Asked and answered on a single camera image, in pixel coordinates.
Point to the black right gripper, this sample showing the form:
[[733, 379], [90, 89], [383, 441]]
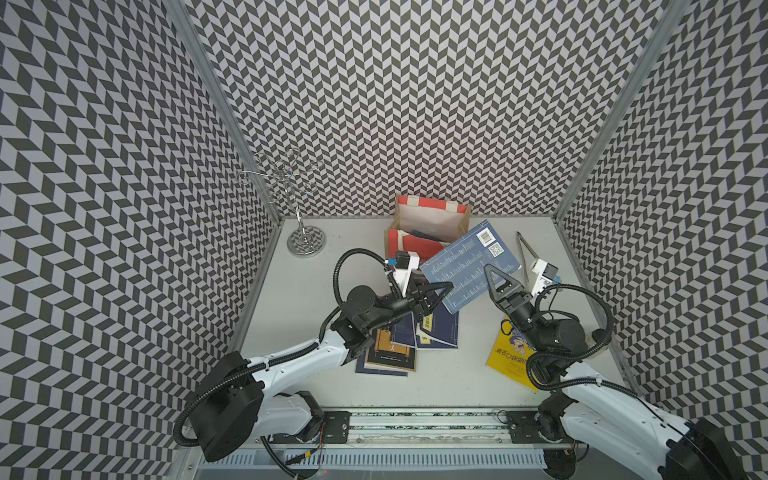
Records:
[[502, 295]]

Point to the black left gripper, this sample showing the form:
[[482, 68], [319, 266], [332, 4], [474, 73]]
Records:
[[418, 306]]

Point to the blue book yellow title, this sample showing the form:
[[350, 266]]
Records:
[[437, 331]]

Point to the blue book barcode back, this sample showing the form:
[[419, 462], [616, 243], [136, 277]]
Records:
[[462, 263]]

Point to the red burlap Christmas bag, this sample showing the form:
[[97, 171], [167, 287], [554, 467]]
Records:
[[425, 226]]

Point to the navy book yellow label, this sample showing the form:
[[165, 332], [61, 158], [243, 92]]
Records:
[[403, 332]]

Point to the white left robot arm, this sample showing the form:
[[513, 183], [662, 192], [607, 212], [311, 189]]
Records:
[[241, 398]]

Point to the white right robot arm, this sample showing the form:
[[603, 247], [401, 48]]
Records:
[[586, 407]]

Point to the stainless steel kitchen tongs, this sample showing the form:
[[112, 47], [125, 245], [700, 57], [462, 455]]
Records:
[[528, 256]]

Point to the brown cover book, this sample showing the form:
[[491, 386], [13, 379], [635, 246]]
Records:
[[386, 355]]

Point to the yellow book blue illustration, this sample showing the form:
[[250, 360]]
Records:
[[510, 353]]

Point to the blue book under brown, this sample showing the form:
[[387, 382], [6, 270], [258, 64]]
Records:
[[360, 368]]

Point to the small glass spice jar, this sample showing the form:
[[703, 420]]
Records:
[[598, 335]]

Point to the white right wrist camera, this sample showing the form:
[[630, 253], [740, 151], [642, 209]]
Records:
[[542, 275]]

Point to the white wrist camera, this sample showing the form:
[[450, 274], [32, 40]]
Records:
[[542, 275], [403, 264]]

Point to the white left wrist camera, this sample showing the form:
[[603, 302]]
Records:
[[403, 264]]

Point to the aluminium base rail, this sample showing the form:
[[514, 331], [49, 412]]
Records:
[[455, 441]]

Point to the chrome wire jewelry stand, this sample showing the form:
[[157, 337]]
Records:
[[287, 177]]

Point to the right aluminium corner post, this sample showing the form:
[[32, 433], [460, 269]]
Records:
[[658, 40]]

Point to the aluminium corner frame post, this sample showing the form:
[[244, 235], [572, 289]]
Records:
[[179, 16]]

